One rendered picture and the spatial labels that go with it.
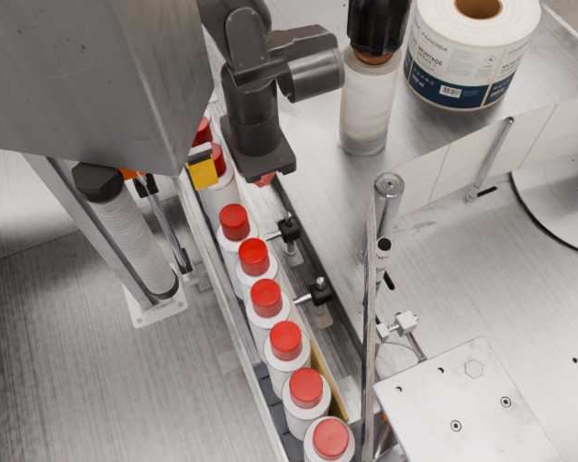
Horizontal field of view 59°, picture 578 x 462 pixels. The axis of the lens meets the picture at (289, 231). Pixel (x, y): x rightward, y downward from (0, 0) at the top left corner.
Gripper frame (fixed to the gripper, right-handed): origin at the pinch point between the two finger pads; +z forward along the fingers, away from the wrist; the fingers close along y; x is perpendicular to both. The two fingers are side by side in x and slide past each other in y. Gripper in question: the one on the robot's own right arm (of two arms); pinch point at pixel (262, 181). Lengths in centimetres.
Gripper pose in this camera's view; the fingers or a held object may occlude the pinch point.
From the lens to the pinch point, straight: 69.2
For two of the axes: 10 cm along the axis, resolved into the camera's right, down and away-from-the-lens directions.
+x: -9.2, 3.4, -1.6
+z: 0.3, 4.9, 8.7
